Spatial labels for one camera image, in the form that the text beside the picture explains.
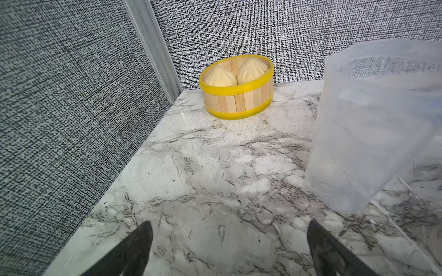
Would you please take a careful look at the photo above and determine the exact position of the left cream dumpling bun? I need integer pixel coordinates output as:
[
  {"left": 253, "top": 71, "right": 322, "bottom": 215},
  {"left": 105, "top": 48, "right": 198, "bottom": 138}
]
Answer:
[{"left": 204, "top": 66, "right": 238, "bottom": 87}]

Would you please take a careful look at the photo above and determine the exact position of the right cream dumpling bun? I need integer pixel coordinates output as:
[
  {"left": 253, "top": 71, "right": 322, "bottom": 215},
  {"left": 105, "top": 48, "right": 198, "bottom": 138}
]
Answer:
[{"left": 237, "top": 57, "right": 269, "bottom": 85}]

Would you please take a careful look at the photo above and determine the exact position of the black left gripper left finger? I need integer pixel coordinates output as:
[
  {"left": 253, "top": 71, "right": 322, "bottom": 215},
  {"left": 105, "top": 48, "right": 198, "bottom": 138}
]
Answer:
[{"left": 83, "top": 221, "right": 154, "bottom": 276}]

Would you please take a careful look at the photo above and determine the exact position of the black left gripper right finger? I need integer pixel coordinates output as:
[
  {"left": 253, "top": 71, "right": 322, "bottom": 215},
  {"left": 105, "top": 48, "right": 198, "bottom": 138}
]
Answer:
[{"left": 307, "top": 220, "right": 377, "bottom": 276}]

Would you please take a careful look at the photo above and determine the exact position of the clear plastic container near left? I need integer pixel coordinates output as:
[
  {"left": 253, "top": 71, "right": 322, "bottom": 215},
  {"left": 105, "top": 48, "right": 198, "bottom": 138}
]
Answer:
[{"left": 305, "top": 39, "right": 442, "bottom": 214}]

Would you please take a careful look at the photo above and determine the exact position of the yellow bamboo steamer basket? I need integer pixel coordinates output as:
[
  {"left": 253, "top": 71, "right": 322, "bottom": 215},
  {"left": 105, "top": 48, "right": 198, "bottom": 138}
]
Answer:
[{"left": 199, "top": 55, "right": 275, "bottom": 120}]

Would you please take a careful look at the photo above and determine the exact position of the cream dumpling bun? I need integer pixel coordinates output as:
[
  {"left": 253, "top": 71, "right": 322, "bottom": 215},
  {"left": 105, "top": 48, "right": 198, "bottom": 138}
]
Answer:
[
  {"left": 237, "top": 57, "right": 269, "bottom": 85},
  {"left": 204, "top": 66, "right": 238, "bottom": 87}
]

